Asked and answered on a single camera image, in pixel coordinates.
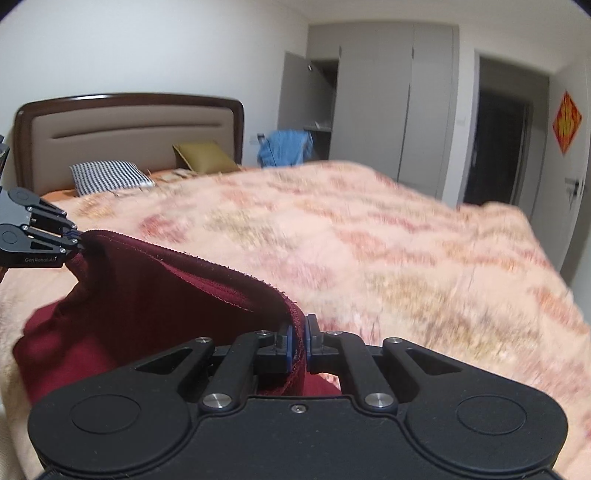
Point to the grey built-in wardrobe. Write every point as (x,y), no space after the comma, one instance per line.
(392,106)

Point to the white room door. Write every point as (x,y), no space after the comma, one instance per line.
(572,221)

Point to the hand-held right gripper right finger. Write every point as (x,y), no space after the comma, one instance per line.
(308,346)

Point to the floral peach quilt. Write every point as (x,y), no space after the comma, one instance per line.
(392,258)

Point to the wooden padded bed headboard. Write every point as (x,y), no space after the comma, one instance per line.
(129,120)

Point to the dark red long-sleeved sweater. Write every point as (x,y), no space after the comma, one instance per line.
(138,300)

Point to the black-and-white checkered pillow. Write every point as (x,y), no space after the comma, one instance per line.
(111,175)

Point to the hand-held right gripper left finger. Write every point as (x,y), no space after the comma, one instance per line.
(290,346)

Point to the olive green pillow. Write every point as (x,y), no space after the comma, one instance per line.
(205,156)

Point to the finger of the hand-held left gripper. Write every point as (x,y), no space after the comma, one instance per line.
(55,241)
(51,217)

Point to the blue garment on chair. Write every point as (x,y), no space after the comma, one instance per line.
(284,147)

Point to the open grey wardrobe door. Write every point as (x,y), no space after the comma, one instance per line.
(304,101)

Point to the red diamond door decoration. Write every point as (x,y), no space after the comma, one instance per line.
(567,122)

